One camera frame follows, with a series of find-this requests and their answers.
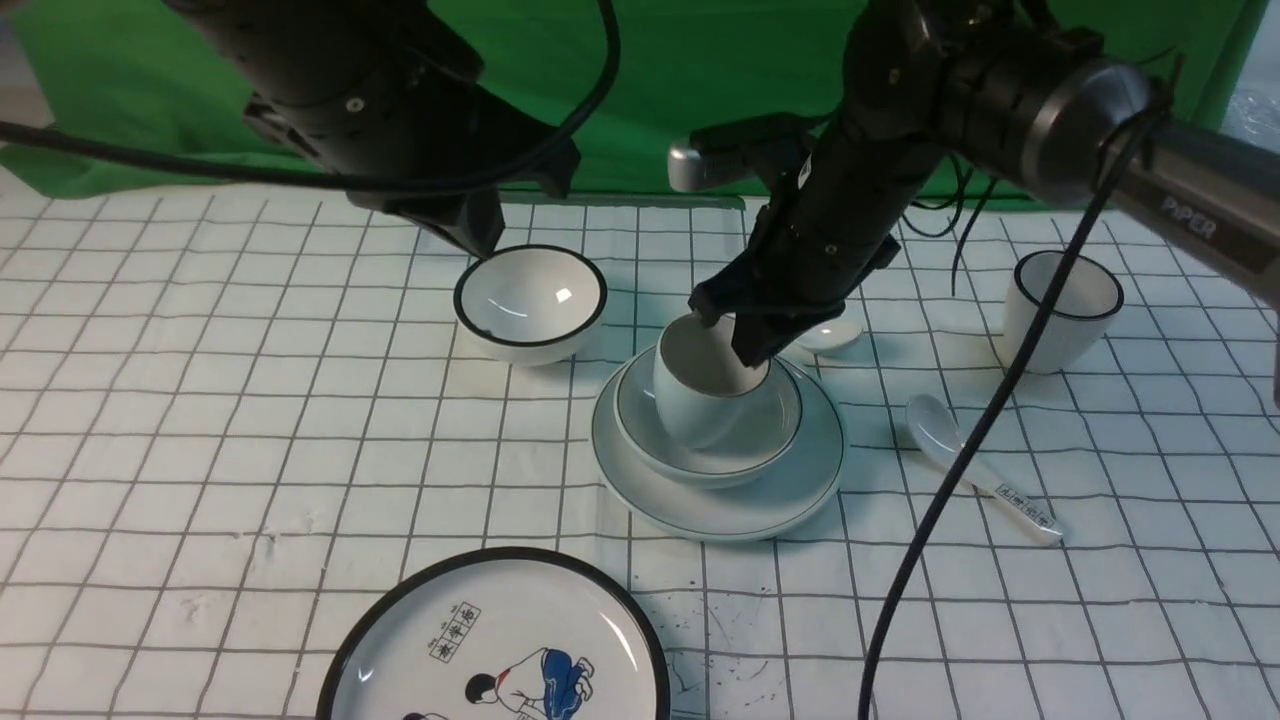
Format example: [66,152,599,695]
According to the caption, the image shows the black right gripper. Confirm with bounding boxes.
[689,120,941,368]

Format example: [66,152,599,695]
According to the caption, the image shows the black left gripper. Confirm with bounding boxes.
[346,85,582,259]

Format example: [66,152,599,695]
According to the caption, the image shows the pale green round cup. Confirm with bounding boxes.
[653,313,771,448]

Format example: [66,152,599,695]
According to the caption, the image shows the plain white ceramic spoon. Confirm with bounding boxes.
[795,316,865,355]

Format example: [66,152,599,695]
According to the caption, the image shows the pale green shallow bowl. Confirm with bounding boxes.
[614,346,804,489]

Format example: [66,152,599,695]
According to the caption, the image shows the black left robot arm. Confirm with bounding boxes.
[170,1,553,181]

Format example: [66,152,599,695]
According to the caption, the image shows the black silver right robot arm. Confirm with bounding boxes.
[668,1,1279,366]

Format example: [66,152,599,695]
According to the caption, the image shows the white black-rimmed bowl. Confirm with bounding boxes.
[453,243,609,366]

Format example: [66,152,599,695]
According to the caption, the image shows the pale green flat plate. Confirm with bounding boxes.
[590,355,849,542]

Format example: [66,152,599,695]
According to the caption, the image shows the white spoon with lettering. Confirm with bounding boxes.
[905,393,1062,544]

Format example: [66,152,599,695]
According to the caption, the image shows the white grid tablecloth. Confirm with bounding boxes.
[1,191,1279,719]

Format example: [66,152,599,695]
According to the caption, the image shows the green backdrop cloth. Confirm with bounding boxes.
[3,1,1277,193]

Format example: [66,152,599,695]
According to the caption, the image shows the white black-rimmed cup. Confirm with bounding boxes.
[995,250,1125,374]

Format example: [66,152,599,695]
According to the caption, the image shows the illustrated black-rimmed plate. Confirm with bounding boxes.
[315,547,672,719]

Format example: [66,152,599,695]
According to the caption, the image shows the clear plastic wrap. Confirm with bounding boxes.
[1220,83,1279,154]

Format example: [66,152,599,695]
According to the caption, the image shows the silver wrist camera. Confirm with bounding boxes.
[667,111,817,193]

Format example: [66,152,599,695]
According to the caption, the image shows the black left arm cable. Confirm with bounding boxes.
[0,0,623,195]

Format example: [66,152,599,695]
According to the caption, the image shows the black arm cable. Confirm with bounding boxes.
[858,100,1172,720]
[0,0,623,195]

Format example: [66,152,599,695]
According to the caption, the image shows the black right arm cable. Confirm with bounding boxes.
[858,100,1172,720]

